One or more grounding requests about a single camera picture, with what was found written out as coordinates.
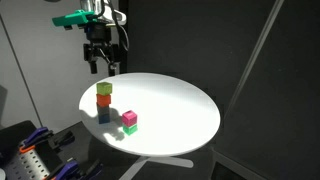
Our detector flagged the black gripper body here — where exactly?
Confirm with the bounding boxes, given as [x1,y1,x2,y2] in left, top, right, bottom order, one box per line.
[82,23,121,65]

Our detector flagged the purple toy block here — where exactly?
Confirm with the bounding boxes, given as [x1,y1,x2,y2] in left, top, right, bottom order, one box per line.
[121,109,138,128]

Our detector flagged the yellow-green toy block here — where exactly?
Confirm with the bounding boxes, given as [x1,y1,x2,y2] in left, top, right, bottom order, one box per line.
[96,81,114,97]

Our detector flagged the orange toy block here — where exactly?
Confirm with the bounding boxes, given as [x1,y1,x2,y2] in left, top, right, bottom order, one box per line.
[96,93,112,108]

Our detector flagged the blue toy block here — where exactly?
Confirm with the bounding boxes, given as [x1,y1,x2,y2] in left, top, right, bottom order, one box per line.
[97,113,112,125]

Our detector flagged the dark green toy block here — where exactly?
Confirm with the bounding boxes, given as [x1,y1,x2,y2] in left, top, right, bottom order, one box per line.
[122,123,139,137]

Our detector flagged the black spring clamp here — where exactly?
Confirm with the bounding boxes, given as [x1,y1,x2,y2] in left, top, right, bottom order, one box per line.
[49,130,76,152]
[78,159,105,180]

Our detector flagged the purple spring clamp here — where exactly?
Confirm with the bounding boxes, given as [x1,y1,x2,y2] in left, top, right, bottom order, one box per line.
[19,126,54,148]
[49,159,81,180]

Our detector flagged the orange clamp piece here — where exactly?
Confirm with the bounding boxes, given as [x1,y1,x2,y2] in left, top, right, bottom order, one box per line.
[18,144,36,155]

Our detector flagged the white table base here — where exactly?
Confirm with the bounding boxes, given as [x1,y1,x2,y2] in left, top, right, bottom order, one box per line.
[118,155,195,180]

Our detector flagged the perforated metal plate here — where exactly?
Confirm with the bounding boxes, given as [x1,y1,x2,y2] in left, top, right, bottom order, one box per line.
[4,148,52,180]

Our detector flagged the grey diagonal pole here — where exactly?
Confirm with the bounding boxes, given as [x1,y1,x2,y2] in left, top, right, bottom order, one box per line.
[226,0,286,111]

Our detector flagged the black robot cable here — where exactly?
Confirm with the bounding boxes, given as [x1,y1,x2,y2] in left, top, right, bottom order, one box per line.
[103,0,131,53]

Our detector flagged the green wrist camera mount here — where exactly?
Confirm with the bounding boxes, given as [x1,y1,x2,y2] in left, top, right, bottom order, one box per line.
[51,9,100,30]

